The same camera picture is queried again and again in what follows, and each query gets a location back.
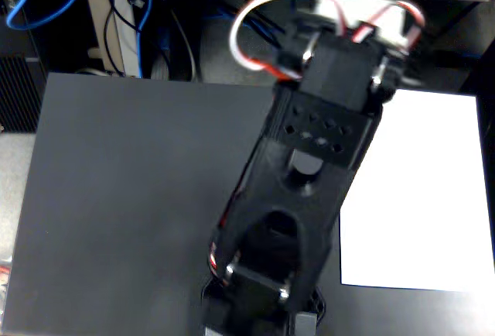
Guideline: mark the black vented computer case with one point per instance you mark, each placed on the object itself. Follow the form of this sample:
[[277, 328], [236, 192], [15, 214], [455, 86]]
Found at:
[[17, 92]]

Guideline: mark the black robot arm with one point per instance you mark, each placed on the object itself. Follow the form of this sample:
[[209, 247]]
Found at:
[[294, 196]]

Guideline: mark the white paper sheet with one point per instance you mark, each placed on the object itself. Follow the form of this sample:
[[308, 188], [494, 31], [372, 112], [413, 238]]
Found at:
[[417, 196]]

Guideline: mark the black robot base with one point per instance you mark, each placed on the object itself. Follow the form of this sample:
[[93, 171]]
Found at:
[[210, 313]]

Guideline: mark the beige desk leg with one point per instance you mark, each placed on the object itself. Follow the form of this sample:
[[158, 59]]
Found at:
[[125, 42]]

